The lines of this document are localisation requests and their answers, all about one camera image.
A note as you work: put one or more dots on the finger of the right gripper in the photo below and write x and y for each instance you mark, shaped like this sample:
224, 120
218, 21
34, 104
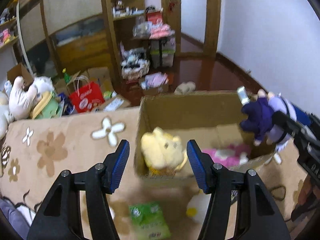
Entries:
287, 124
301, 116

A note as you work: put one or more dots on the clear plastic storage bin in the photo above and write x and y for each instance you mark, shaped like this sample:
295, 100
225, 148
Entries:
162, 55

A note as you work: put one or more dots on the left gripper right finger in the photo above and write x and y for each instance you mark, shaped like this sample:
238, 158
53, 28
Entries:
257, 217

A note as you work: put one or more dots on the green tissue pack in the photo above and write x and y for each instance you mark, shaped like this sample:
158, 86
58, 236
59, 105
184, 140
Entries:
148, 221

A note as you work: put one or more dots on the purple haired plush doll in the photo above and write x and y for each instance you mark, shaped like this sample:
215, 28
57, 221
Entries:
259, 117

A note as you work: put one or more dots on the wooden door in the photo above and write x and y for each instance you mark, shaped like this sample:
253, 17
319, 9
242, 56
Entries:
196, 24

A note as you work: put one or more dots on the green yellow plush pillow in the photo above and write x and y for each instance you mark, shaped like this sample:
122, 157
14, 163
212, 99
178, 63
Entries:
47, 108

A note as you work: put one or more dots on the pink plush toy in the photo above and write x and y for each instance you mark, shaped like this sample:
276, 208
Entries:
232, 155

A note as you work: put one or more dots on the red paper shopping bag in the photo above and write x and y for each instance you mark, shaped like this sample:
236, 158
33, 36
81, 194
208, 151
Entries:
87, 94

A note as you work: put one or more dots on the white duck plush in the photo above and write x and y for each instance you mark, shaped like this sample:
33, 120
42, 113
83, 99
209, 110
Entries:
197, 207

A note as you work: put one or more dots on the small black side table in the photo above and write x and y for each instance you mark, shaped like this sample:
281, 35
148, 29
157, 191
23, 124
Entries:
157, 45

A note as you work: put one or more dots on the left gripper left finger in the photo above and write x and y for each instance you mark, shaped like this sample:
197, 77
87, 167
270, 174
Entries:
59, 216

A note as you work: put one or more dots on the person's right hand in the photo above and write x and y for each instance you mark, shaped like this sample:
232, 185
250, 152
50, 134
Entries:
307, 198

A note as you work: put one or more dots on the brown cardboard box on floor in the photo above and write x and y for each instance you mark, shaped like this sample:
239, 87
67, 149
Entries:
20, 70

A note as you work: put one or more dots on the large white dog plush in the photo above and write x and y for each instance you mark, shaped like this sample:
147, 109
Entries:
5, 116

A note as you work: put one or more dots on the beige flower blanket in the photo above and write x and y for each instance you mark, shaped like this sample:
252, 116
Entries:
36, 151

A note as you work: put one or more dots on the open cardboard box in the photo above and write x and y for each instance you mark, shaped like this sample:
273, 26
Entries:
210, 118

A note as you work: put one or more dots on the white ladder shelf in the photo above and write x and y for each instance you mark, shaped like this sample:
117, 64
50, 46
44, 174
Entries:
12, 44

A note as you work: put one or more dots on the yellow plush toy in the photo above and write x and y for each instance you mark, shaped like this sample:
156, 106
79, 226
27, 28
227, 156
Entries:
162, 150

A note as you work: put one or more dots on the wooden wardrobe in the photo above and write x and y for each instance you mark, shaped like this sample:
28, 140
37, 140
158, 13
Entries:
76, 35

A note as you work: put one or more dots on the white pink bunny plush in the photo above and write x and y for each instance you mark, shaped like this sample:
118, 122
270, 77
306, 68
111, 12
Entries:
21, 102

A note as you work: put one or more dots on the beige slippers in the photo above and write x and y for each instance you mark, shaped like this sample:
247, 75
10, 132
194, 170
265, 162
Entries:
185, 88

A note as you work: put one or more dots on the green glass bottle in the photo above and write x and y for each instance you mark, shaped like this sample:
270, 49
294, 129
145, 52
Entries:
66, 77

